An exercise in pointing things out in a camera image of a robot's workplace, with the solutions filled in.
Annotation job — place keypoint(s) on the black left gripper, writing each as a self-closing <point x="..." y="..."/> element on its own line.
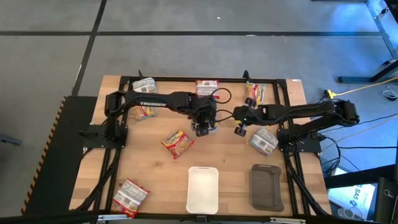
<point x="203" y="112"/>

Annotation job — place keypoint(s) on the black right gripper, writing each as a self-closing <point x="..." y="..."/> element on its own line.
<point x="248" y="115"/>

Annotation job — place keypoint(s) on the blue Maruchan soy sauce packet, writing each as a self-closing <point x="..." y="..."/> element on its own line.
<point x="214" y="126"/>

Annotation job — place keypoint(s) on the red Maruchan beef packet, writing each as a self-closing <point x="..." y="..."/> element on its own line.
<point x="130" y="197"/>
<point x="178" y="143"/>
<point x="207" y="88"/>
<point x="255" y="92"/>

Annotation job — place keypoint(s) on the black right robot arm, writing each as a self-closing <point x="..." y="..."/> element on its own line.
<point x="295" y="112"/>

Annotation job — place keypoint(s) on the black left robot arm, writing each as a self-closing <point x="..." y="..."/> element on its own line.
<point x="174" y="99"/>

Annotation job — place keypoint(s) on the white plastic bin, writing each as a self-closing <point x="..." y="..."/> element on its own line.
<point x="202" y="191"/>

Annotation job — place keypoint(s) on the dark grey plastic bin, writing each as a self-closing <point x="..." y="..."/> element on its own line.
<point x="266" y="188"/>

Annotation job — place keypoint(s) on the blue and white sign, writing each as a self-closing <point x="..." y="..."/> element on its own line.
<point x="357" y="196"/>

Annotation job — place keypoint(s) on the clear plastic cup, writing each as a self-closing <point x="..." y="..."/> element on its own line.
<point x="348" y="214"/>

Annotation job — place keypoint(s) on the black hazard striped floor mat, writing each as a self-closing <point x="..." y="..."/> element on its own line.
<point x="62" y="161"/>

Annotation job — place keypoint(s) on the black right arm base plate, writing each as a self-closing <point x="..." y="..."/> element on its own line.
<point x="308" y="144"/>

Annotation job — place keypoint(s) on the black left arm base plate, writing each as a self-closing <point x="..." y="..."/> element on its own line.
<point x="93" y="137"/>

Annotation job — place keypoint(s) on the metal desk frame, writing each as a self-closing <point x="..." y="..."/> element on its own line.
<point x="354" y="80"/>

